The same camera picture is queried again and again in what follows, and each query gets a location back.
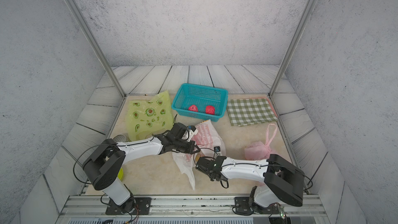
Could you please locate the teal plastic basket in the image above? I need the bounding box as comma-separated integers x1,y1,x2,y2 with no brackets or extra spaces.
172,83,228,122

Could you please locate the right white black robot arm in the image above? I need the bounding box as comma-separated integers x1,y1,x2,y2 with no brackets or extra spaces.
195,154,305,208

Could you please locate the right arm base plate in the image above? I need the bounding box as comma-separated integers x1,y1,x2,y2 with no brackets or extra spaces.
232,197,279,216

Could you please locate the yellow-green avocado plastic bag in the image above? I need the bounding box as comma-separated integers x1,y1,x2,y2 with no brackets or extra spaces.
125,91,174,141

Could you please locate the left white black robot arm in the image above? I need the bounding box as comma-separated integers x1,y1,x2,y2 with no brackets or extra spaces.
82,123,200,206

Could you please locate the pink strawberry plastic bag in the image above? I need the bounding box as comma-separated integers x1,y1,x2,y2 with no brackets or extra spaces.
244,123,279,161

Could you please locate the lime green plastic cup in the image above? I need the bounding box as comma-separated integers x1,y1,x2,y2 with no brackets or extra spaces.
118,168,124,181

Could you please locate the left aluminium frame post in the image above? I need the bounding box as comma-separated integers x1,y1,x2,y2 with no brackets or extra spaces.
64,0,127,99

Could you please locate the right aluminium frame post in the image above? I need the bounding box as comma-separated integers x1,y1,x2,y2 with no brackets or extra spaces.
268,0,317,98

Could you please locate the white plastic bag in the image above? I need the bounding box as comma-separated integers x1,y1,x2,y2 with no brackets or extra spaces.
172,120,226,190

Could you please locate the aluminium frame post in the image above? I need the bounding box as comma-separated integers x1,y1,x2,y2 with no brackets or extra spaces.
64,0,127,99
268,0,317,98

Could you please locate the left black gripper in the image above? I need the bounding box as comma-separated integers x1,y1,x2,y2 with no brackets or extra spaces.
174,139,203,155

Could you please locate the green checkered cloth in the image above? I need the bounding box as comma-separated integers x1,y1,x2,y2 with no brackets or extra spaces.
227,97,278,127

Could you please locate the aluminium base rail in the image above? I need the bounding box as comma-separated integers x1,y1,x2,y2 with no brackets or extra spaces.
56,195,330,224

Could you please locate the red apple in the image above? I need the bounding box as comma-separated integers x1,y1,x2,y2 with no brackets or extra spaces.
188,105,199,112
205,105,215,115

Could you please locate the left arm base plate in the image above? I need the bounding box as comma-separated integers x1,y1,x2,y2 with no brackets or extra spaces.
105,197,152,216

